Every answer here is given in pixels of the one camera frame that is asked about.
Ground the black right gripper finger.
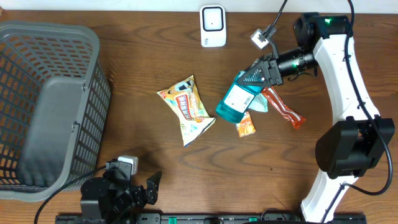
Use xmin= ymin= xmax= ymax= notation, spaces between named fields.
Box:
xmin=237 ymin=67 xmax=270 ymax=86
xmin=247 ymin=55 xmax=267 ymax=73

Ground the red snack bar wrapper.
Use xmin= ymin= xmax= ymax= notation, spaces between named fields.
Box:
xmin=261 ymin=87 xmax=306 ymax=129

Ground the teal wet wipes pack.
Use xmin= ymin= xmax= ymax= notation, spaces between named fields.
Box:
xmin=248 ymin=93 xmax=268 ymax=113

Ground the teal mouthwash bottle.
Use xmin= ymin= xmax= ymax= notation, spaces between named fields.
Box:
xmin=216 ymin=71 xmax=264 ymax=123

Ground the orange Kleenex tissue pack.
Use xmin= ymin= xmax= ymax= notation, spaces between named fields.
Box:
xmin=236 ymin=111 xmax=256 ymax=138

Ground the yellow snack bag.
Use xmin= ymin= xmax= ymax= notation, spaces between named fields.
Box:
xmin=157 ymin=75 xmax=216 ymax=147

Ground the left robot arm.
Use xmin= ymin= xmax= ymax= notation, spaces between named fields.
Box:
xmin=76 ymin=156 xmax=162 ymax=223

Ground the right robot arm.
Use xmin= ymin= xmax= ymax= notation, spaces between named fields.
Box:
xmin=237 ymin=12 xmax=395 ymax=223

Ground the white barcode scanner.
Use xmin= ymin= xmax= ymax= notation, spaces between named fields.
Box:
xmin=200 ymin=5 xmax=227 ymax=48

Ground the dark grey plastic basket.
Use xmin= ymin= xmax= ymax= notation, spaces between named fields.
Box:
xmin=1 ymin=21 xmax=111 ymax=202

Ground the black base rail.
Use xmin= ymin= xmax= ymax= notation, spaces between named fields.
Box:
xmin=55 ymin=211 xmax=367 ymax=224

